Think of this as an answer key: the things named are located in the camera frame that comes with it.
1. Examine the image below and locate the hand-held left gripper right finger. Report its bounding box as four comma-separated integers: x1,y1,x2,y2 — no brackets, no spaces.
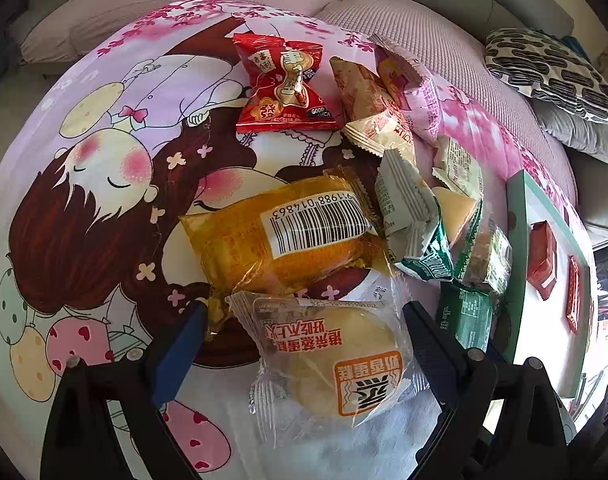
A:
401,300,569,480

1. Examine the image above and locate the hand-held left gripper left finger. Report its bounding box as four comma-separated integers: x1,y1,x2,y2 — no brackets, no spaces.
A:
39,297,209,480

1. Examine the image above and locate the clear steamed cake packet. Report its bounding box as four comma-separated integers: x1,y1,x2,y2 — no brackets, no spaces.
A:
225,290,429,448

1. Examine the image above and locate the clear green biscuit packet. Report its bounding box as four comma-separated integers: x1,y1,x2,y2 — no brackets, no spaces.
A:
455,217,514,295

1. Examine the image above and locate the orange cake packet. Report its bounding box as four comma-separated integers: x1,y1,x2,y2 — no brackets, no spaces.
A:
178,165,402,341

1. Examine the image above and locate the white box with teal rim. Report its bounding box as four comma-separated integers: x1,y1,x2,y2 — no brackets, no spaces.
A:
502,170,598,402

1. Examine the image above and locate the pale yellow jelly cup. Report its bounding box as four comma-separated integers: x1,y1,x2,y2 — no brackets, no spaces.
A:
430,186,482,250

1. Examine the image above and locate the dark green snack packet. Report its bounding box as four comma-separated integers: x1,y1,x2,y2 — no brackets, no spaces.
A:
436,281,495,354

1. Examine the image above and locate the green white snack packet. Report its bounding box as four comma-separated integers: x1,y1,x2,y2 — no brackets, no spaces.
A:
388,212,458,282

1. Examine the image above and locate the small red snack packet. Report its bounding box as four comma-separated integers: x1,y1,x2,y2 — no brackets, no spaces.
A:
564,255,582,334
526,220,559,302

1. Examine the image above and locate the grey-green white snack packet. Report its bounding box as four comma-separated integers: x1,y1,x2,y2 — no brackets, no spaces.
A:
374,148,439,239

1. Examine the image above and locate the cream snack packet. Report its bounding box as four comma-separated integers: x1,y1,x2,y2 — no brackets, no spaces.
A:
431,135,485,197

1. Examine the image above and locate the pink cartoon printed blanket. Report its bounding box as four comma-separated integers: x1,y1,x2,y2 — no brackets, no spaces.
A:
0,0,584,480

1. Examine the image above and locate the grey leather cushion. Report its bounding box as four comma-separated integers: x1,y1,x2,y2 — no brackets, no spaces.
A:
566,149,608,242

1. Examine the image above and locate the pink snack packet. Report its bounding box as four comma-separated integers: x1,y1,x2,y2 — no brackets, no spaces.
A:
374,35,443,145

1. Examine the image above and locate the beige striped snack packet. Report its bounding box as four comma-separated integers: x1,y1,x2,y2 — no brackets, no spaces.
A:
330,56,392,128

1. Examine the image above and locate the grey fabric cushion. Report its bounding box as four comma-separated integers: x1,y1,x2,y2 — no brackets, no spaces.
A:
528,97,608,159

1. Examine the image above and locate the large red snack packet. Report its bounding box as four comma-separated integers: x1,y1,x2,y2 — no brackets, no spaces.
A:
232,32,332,135

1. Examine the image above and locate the black white patterned cushion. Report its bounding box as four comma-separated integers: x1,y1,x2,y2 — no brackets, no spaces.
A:
484,27,608,126

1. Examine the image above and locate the pink waffle sofa cover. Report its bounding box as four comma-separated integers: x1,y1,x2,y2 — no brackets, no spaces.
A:
19,0,577,201

